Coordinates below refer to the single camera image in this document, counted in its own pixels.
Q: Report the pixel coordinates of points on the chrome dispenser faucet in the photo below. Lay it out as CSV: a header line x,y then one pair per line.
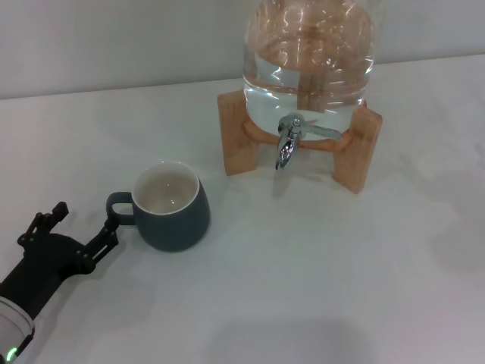
x,y
287,148

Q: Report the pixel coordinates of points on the dark teal ceramic cup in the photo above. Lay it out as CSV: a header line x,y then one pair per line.
x,y
176,229

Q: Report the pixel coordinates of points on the glass water dispenser jar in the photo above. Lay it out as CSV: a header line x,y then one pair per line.
x,y
307,76

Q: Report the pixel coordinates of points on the wooden dispenser stand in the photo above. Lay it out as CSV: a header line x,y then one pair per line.
x,y
235,132

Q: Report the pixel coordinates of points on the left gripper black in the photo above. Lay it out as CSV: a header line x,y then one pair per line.
x,y
45,261

